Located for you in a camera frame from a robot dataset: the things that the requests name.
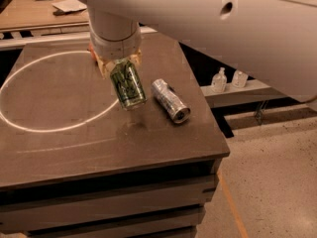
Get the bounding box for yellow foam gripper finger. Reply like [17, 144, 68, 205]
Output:
[128, 50, 142, 65]
[94, 53, 115, 78]

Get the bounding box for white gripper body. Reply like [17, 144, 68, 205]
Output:
[90, 27, 142, 60]

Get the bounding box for green soda can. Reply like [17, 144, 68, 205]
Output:
[110, 59, 147, 110]

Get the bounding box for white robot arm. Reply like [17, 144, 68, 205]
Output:
[79, 0, 317, 104]

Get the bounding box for silver blue can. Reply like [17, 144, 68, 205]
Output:
[151, 78, 190, 124]

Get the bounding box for red apple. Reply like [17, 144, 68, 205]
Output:
[88, 43, 96, 60]

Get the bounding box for white paper sheets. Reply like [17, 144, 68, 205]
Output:
[53, 0, 87, 16]

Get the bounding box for wooden workbench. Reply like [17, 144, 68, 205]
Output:
[0, 0, 92, 34]

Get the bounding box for clear sanitizer bottle left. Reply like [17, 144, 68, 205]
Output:
[211, 67, 227, 93]

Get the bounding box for clear sanitizer bottle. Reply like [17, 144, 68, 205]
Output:
[232, 70, 249, 88]
[211, 67, 227, 93]

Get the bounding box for dark wooden table cabinet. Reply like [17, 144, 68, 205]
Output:
[0, 33, 229, 238]

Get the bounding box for clear sanitizer bottle right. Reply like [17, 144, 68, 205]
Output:
[232, 70, 249, 88]

